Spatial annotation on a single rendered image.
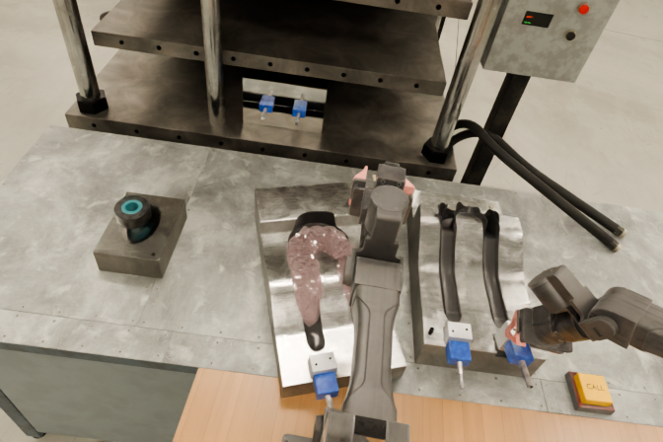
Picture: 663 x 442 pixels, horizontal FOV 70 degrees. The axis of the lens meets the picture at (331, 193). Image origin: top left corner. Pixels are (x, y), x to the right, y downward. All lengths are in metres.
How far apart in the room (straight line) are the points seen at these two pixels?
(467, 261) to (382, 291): 0.56
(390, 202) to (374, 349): 0.21
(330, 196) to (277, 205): 0.14
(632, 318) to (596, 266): 0.68
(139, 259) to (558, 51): 1.31
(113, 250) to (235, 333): 0.34
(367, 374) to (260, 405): 0.47
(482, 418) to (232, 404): 0.51
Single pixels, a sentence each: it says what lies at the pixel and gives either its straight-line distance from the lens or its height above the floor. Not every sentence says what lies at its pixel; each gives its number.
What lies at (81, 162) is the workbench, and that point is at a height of 0.80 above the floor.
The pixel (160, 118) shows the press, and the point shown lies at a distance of 1.69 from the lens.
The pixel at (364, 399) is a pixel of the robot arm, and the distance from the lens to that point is 0.59.
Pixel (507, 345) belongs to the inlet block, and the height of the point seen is 0.93.
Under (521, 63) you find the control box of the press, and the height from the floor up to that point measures 1.11.
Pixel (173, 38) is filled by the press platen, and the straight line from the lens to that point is 1.61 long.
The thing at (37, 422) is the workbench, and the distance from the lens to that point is 1.85.
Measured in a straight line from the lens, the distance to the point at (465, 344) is 1.06.
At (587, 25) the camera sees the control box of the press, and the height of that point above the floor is 1.26.
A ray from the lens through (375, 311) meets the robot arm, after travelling 0.65.
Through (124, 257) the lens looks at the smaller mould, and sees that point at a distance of 1.18.
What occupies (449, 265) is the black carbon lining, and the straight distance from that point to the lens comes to 1.20.
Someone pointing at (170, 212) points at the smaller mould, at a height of 0.87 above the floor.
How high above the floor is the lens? 1.77
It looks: 44 degrees down
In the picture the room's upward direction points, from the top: 10 degrees clockwise
